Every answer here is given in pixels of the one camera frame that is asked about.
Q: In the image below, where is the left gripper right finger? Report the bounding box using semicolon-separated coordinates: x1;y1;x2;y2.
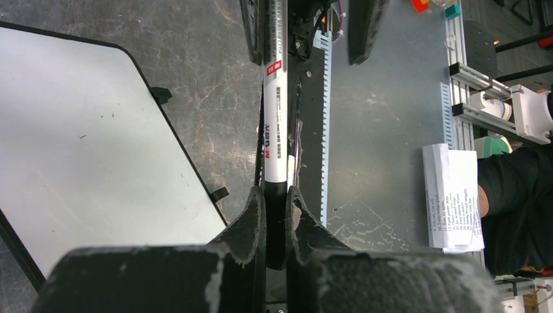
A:
286;186;503;312

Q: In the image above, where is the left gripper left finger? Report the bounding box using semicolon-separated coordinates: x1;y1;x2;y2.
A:
32;186;266;312

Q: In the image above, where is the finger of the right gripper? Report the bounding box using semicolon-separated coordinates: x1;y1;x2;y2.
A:
348;0;390;65
239;0;265;65

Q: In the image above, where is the white marker pen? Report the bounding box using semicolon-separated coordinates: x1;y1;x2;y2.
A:
263;1;288;270

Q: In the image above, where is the white whiteboard black frame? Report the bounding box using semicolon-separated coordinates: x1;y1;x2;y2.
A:
1;22;226;289

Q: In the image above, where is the white printed paper sheet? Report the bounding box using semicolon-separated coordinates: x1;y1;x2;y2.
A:
422;143;485;254

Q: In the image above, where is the person in black shirt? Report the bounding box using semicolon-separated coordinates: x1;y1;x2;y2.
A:
478;144;552;276

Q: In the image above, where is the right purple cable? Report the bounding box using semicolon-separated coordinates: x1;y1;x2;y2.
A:
326;0;346;42

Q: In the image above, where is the white slotted cable duct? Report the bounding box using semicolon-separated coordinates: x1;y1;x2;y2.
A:
314;30;332;227

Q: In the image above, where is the aluminium frame rail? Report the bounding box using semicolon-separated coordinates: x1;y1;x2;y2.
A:
440;0;553;150

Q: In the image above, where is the white device on rail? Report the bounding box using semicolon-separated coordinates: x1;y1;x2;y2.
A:
468;85;552;144

